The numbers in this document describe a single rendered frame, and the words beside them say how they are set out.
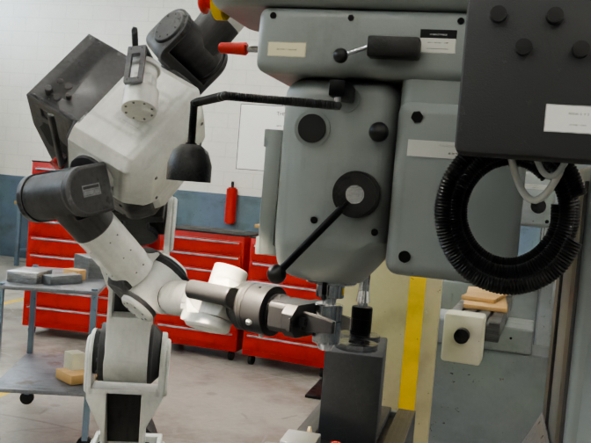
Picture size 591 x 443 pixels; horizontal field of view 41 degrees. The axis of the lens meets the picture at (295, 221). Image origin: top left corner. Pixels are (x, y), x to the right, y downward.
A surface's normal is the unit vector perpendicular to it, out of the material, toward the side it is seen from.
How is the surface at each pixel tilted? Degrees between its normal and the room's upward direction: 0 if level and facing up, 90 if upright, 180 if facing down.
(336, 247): 108
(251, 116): 90
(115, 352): 81
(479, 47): 90
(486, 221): 90
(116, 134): 58
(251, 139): 90
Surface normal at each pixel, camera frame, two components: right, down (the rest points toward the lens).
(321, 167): -0.25, 0.03
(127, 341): 0.13, -0.10
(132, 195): 0.26, 0.82
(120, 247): 0.70, 0.15
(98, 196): 0.84, -0.08
